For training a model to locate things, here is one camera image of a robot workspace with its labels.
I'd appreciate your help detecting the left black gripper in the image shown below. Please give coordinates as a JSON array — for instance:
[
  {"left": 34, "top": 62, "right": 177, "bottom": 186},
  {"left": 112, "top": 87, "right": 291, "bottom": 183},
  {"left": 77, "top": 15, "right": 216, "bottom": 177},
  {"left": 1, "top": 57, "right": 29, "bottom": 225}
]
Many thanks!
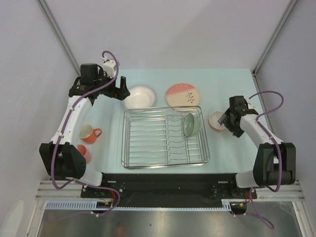
[{"left": 94, "top": 70, "right": 129, "bottom": 101}]

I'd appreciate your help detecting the white orange ceramic bowl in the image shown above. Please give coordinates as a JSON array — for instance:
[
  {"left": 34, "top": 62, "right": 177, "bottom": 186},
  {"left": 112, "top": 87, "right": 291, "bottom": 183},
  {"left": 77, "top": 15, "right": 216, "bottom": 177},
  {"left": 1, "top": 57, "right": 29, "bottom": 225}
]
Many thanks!
[{"left": 208, "top": 111, "right": 226, "bottom": 131}]

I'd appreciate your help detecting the white scalloped plate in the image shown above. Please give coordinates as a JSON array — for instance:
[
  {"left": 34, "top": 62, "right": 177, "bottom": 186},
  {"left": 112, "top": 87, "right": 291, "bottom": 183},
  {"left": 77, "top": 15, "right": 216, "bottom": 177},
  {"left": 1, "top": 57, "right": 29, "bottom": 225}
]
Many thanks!
[{"left": 122, "top": 85, "right": 157, "bottom": 113}]

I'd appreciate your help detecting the green ceramic bowl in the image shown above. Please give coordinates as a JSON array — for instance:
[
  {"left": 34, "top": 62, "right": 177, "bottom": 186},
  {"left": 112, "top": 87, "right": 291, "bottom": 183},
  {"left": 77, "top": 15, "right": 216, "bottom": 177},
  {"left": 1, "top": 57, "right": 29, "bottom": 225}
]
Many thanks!
[{"left": 183, "top": 114, "right": 201, "bottom": 137}]

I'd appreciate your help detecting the pink cream floral plate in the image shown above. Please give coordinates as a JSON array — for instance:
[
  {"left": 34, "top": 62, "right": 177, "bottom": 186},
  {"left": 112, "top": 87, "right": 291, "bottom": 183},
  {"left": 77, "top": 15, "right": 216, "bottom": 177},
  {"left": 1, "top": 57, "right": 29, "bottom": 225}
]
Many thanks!
[{"left": 165, "top": 83, "right": 201, "bottom": 111}]

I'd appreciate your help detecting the metal wire dish rack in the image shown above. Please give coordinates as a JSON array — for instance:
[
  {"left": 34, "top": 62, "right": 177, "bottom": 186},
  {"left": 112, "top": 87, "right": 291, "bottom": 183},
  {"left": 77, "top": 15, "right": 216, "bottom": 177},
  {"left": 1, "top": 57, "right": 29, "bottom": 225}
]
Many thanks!
[{"left": 121, "top": 106, "right": 210, "bottom": 169}]

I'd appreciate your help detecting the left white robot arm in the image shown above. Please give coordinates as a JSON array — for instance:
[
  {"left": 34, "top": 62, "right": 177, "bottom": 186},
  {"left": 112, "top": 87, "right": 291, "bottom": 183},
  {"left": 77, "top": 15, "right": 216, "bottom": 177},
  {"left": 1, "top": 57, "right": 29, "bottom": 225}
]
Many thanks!
[{"left": 39, "top": 59, "right": 130, "bottom": 198}]

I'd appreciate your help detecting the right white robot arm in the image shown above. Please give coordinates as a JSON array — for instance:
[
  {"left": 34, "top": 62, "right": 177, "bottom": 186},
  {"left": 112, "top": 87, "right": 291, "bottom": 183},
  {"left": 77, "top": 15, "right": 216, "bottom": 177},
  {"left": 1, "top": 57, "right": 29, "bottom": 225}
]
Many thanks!
[{"left": 218, "top": 96, "right": 296, "bottom": 198}]

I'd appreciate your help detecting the pink cup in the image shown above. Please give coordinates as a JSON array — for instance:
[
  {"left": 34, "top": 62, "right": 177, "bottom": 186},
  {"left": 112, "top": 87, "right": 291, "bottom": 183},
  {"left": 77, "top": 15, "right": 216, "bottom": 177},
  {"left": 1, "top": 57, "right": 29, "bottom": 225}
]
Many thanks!
[{"left": 77, "top": 145, "right": 92, "bottom": 164}]

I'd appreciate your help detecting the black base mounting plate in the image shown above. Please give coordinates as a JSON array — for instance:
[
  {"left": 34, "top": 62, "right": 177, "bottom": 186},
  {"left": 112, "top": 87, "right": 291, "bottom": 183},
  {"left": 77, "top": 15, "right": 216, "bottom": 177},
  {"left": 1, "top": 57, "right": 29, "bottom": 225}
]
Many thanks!
[{"left": 80, "top": 173, "right": 249, "bottom": 209}]

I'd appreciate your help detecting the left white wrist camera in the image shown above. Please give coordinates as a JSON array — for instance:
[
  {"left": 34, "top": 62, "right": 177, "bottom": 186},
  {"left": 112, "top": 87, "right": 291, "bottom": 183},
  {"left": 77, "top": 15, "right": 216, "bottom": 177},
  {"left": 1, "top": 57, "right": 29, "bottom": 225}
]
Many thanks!
[{"left": 102, "top": 56, "right": 117, "bottom": 78}]

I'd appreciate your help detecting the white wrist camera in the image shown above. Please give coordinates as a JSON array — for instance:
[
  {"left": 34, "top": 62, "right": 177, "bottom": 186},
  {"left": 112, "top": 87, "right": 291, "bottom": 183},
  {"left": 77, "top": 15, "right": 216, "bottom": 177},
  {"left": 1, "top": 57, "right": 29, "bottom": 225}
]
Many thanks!
[
  {"left": 245, "top": 98, "right": 259, "bottom": 115},
  {"left": 102, "top": 56, "right": 117, "bottom": 78}
]

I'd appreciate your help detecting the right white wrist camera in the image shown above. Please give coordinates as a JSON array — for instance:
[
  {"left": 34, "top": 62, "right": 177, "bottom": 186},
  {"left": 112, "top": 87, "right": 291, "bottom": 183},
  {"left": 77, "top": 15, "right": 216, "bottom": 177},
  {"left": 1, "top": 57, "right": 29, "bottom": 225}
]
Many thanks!
[{"left": 245, "top": 98, "right": 259, "bottom": 115}]

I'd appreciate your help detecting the orange mug with handle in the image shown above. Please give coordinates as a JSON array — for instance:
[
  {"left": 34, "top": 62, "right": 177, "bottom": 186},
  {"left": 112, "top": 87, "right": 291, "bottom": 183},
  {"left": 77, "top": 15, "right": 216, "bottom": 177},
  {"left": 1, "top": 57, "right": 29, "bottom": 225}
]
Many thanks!
[{"left": 79, "top": 124, "right": 102, "bottom": 144}]

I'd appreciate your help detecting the white slotted cable duct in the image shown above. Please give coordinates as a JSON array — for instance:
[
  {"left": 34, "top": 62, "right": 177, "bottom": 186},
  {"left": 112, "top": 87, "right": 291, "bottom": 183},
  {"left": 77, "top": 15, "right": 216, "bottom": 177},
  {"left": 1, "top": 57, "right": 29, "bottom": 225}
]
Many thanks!
[{"left": 45, "top": 199, "right": 259, "bottom": 212}]

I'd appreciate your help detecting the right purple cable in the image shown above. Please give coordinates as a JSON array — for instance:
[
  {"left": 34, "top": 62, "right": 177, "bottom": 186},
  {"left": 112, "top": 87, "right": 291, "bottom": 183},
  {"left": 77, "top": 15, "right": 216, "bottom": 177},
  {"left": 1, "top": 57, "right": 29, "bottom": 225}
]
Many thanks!
[{"left": 246, "top": 90, "right": 284, "bottom": 230}]

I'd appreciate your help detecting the purple cable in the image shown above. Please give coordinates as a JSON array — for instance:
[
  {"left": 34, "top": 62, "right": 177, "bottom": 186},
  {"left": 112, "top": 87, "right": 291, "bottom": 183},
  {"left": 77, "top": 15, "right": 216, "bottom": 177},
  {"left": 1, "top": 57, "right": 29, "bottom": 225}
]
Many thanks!
[
  {"left": 50, "top": 50, "right": 121, "bottom": 218},
  {"left": 246, "top": 90, "right": 284, "bottom": 230}
]

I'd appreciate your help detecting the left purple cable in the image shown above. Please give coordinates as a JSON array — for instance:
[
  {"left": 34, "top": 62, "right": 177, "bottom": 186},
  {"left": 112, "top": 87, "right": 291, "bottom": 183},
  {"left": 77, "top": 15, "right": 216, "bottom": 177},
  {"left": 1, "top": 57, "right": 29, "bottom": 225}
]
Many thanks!
[{"left": 50, "top": 50, "right": 121, "bottom": 218}]

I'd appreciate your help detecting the aluminium frame rail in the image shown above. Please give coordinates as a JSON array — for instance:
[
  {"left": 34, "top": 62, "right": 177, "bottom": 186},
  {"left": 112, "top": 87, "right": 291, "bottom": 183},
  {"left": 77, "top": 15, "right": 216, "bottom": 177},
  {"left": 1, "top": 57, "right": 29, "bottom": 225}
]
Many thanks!
[{"left": 36, "top": 180, "right": 82, "bottom": 200}]

